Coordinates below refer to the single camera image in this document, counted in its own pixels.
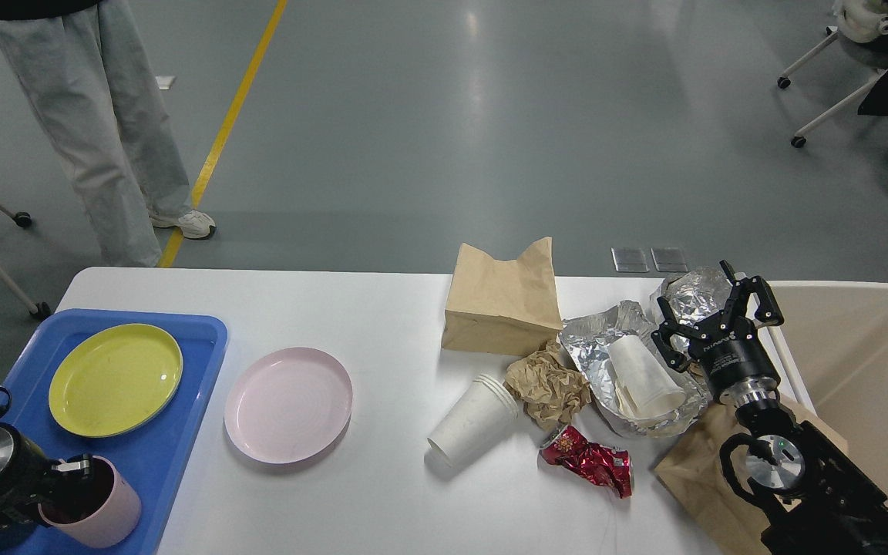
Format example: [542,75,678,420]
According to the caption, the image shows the pink plate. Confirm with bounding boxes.
[224,347,355,465]

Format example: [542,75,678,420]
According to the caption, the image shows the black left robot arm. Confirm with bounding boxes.
[0,386,99,528]

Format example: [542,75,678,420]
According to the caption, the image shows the stacked white paper cups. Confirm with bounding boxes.
[427,375,521,467]

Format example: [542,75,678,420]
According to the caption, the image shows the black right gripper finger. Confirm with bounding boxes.
[651,296,695,372]
[718,260,785,334]

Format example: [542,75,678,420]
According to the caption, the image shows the aluminium foil tray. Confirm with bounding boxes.
[560,300,711,438]

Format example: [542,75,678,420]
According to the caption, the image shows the flat brown paper bag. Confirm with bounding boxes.
[654,395,850,555]

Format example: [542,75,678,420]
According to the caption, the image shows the blue plastic tray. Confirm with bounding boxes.
[0,309,227,554]

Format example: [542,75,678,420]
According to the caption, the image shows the metal floor socket plate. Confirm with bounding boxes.
[610,248,651,274]

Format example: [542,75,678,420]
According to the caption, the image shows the pink mug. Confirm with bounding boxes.
[36,456,142,549]

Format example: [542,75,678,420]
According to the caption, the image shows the crushed red can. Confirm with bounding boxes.
[539,425,632,500]

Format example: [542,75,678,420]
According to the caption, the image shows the person in grey trousers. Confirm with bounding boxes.
[0,1,217,267]

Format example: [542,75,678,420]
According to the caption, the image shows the white paper cup in foil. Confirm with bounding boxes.
[607,336,687,419]

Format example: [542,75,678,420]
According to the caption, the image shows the beige plastic bin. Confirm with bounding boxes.
[768,281,888,503]

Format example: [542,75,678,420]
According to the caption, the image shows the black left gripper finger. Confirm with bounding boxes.
[49,454,98,510]

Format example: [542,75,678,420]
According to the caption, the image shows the crumpled brown paper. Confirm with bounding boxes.
[503,338,592,432]

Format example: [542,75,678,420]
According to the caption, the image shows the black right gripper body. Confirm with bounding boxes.
[688,322,780,402]

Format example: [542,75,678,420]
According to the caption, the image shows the yellow plate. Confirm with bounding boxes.
[47,323,184,439]

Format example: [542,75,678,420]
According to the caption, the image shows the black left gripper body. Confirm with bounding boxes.
[0,425,56,533]

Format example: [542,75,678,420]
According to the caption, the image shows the crumpled foil ball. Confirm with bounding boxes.
[645,266,731,325]

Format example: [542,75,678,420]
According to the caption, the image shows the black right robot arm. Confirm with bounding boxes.
[651,261,888,554]

